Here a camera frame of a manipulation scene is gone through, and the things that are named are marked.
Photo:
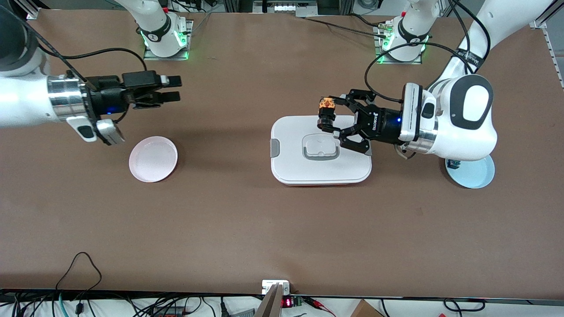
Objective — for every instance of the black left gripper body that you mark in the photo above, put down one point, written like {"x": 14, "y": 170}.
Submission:
{"x": 382, "y": 125}

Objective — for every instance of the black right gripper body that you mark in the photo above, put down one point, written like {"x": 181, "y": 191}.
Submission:
{"x": 108, "y": 99}

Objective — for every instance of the orange push-button switch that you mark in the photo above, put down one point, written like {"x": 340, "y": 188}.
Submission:
{"x": 327, "y": 113}

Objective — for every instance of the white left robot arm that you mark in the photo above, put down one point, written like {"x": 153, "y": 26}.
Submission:
{"x": 476, "y": 141}

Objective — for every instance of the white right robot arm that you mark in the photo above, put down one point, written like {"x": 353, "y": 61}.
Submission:
{"x": 22, "y": 103}

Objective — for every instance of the pink round plate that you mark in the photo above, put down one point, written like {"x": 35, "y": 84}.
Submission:
{"x": 153, "y": 160}

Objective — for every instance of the light blue round plate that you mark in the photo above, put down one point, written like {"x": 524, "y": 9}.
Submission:
{"x": 476, "y": 176}

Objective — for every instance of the white power strip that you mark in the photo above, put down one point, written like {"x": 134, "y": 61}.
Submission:
{"x": 286, "y": 8}

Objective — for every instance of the red test lead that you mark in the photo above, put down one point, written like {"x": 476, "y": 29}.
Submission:
{"x": 317, "y": 303}

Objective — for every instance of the brown cardboard box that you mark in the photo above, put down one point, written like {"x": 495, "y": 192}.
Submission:
{"x": 365, "y": 310}

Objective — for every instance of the red digit display module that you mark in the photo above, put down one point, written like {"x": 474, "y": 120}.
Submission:
{"x": 287, "y": 303}

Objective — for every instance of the grey aluminium bar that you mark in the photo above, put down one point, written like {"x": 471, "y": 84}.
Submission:
{"x": 269, "y": 304}

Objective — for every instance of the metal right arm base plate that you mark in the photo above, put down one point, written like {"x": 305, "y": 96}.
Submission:
{"x": 167, "y": 58}

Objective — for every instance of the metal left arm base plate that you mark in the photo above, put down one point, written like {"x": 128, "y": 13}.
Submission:
{"x": 398, "y": 62}

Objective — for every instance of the green push-button switch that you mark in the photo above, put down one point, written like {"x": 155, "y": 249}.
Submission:
{"x": 454, "y": 164}

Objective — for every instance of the aluminium frame strut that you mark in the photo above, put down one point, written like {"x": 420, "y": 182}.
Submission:
{"x": 538, "y": 22}
{"x": 33, "y": 14}

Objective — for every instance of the perforated metal rail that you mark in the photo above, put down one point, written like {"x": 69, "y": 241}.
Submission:
{"x": 551, "y": 48}

